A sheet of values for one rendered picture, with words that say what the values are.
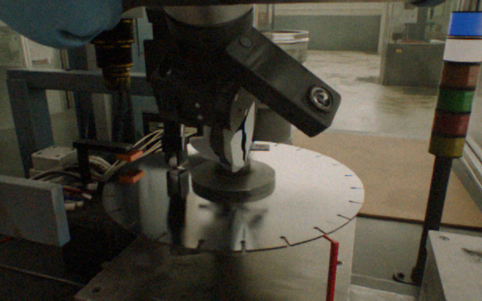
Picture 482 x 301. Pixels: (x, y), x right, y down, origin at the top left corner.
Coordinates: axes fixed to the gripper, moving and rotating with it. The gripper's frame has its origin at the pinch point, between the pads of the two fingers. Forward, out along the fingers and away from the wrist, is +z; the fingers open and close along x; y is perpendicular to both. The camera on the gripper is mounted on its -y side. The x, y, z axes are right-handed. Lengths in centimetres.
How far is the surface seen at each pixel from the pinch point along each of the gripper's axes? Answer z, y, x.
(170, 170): 6.5, 10.7, 0.5
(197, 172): 4.2, 6.1, 0.6
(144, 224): -1.2, 5.6, 11.8
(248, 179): 2.9, -0.9, -0.1
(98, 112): 41, 59, -29
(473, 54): -5.7, -21.9, -23.2
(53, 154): 22.7, 42.9, -3.0
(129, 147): 5.1, 17.4, 0.0
